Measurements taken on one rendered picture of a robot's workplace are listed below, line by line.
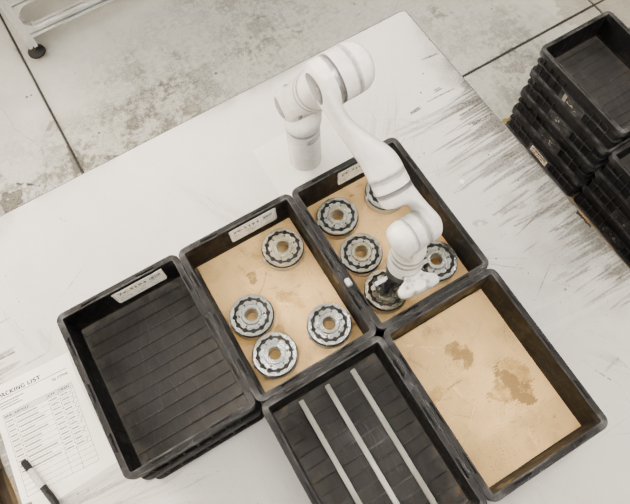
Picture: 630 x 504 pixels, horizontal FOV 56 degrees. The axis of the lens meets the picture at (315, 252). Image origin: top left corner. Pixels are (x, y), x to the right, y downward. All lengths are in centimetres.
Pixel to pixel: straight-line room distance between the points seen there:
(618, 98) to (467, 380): 125
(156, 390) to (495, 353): 78
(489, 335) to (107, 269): 100
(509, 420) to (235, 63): 202
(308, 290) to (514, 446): 57
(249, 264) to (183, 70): 157
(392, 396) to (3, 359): 99
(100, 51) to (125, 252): 154
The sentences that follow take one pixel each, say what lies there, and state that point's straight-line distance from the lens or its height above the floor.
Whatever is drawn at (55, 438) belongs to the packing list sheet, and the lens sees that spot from 163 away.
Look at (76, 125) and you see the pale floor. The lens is 286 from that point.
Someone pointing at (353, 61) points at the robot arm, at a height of 139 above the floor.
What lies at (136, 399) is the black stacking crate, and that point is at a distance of 144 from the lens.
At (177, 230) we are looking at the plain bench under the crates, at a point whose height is 70.
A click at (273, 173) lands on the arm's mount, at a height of 70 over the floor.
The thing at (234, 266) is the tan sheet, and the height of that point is 83.
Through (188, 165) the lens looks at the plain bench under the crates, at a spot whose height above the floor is 70.
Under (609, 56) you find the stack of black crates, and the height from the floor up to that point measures 49.
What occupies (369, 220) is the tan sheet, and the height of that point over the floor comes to 83.
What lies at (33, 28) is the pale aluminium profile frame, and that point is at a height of 14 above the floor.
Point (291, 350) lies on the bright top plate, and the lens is 136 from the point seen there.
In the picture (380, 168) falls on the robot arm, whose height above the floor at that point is 127.
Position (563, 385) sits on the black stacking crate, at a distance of 141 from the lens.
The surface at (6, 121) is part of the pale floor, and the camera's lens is 301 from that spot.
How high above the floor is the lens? 219
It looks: 69 degrees down
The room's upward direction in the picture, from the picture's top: 4 degrees counter-clockwise
